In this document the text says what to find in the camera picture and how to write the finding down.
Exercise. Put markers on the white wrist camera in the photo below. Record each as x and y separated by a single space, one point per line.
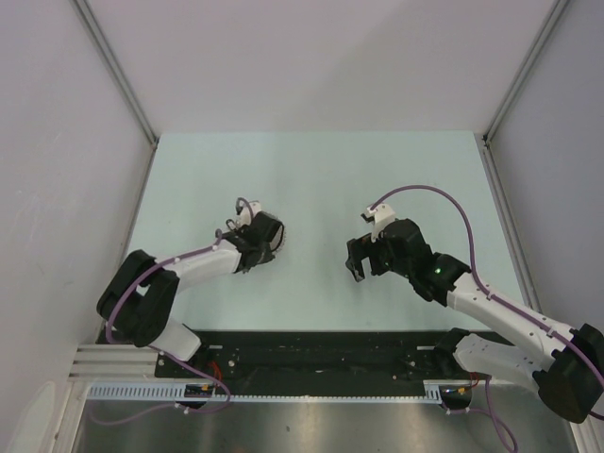
246 211
379 217

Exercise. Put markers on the aluminium frame post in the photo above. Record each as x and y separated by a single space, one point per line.
528 63
85 14

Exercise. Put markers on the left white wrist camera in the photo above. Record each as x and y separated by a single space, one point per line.
246 211

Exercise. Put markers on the white slotted cable duct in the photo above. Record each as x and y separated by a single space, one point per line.
196 392

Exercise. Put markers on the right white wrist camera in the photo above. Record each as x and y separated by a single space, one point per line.
379 217

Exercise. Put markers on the large silver keyring holder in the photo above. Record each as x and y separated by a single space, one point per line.
279 239

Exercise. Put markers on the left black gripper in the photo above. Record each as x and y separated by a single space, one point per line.
267 256

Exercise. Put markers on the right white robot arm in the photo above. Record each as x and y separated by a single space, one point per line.
563 365

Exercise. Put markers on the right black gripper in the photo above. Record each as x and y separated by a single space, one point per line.
360 248

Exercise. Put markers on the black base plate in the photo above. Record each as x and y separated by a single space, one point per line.
339 362

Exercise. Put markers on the right aluminium frame post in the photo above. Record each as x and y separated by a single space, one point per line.
528 63

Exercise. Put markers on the left aluminium frame post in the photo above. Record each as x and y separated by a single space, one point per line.
85 14

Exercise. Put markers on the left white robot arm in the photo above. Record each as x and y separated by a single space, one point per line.
137 304

